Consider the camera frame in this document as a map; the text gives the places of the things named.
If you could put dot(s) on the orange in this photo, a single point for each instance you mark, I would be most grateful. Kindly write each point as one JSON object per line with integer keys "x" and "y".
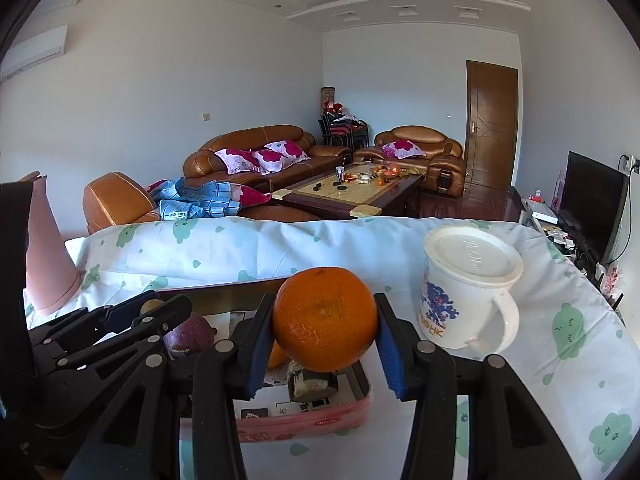
{"x": 325, "y": 320}
{"x": 276, "y": 357}

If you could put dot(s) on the white mug lid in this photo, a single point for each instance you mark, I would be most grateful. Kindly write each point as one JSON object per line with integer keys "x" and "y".
{"x": 470, "y": 255}

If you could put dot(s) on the blue plaid blanket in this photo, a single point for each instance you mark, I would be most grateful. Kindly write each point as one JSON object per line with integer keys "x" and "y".
{"x": 195, "y": 197}

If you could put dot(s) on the square ceiling light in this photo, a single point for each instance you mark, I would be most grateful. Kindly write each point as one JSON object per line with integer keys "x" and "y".
{"x": 469, "y": 12}
{"x": 350, "y": 15}
{"x": 405, "y": 10}

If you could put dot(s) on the pile of small oranges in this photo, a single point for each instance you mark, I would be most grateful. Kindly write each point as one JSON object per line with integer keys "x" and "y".
{"x": 386, "y": 170}

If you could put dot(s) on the white cloud print tablecloth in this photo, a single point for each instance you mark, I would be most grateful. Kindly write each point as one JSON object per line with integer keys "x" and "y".
{"x": 300, "y": 245}

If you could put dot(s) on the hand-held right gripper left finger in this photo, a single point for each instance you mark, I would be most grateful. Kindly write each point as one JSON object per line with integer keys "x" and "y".
{"x": 260, "y": 355}

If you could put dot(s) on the white printed mug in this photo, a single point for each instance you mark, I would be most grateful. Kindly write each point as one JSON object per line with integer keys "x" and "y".
{"x": 450, "y": 320}

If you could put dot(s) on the black television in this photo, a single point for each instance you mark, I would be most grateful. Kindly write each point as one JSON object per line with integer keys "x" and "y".
{"x": 592, "y": 205}

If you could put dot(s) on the white air conditioner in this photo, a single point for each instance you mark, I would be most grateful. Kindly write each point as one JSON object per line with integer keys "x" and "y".
{"x": 35, "y": 52}

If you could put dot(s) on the floral pink pillow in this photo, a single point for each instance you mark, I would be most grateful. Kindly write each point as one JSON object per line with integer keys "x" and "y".
{"x": 290, "y": 149}
{"x": 235, "y": 160}
{"x": 401, "y": 149}
{"x": 272, "y": 162}

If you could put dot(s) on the white flat box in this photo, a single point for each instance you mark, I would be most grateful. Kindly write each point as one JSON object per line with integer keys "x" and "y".
{"x": 544, "y": 215}

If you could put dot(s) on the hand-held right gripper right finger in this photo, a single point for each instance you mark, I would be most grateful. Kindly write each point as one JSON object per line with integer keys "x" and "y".
{"x": 390, "y": 360}

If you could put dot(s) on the pink tin box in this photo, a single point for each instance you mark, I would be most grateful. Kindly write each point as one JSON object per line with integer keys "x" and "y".
{"x": 300, "y": 422}

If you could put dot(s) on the tall brown cylinder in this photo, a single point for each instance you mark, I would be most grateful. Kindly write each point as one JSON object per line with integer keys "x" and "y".
{"x": 327, "y": 99}

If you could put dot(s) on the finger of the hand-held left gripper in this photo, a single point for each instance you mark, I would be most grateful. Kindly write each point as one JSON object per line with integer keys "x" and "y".
{"x": 165, "y": 317}
{"x": 125, "y": 317}

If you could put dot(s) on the stack of dark chairs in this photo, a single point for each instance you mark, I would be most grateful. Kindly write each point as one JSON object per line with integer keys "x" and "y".
{"x": 347, "y": 135}

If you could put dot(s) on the brown leather armchair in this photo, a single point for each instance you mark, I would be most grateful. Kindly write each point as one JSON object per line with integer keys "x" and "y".
{"x": 440, "y": 160}

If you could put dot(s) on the wooden coffee table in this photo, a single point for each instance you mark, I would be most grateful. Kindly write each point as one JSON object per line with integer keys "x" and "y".
{"x": 390, "y": 200}

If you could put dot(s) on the wall socket with plug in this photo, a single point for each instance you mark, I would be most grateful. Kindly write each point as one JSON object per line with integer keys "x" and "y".
{"x": 631, "y": 163}

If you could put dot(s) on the metal cup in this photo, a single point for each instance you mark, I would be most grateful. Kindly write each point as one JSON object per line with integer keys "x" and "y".
{"x": 340, "y": 174}

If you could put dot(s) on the brown leather sofa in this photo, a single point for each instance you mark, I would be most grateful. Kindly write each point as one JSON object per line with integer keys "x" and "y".
{"x": 320, "y": 157}

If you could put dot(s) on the dark television stand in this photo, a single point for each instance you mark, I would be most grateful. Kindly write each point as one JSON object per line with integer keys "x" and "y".
{"x": 520, "y": 205}

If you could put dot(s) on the brown leather lounge chair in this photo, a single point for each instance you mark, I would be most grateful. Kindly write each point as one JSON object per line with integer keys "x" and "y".
{"x": 117, "y": 200}

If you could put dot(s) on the pink floral blanket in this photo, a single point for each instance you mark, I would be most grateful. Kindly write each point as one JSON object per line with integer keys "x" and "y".
{"x": 250, "y": 195}

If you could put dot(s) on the brown wooden door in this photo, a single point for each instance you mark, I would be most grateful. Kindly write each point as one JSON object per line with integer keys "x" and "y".
{"x": 492, "y": 125}

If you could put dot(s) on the sugarcane piece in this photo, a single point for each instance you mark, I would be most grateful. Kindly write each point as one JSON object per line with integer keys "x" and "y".
{"x": 312, "y": 385}

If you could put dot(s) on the pink electric kettle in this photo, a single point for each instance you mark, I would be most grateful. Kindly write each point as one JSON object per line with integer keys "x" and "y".
{"x": 50, "y": 270}

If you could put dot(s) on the red plush toys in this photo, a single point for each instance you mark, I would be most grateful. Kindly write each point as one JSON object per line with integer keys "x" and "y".
{"x": 334, "y": 106}

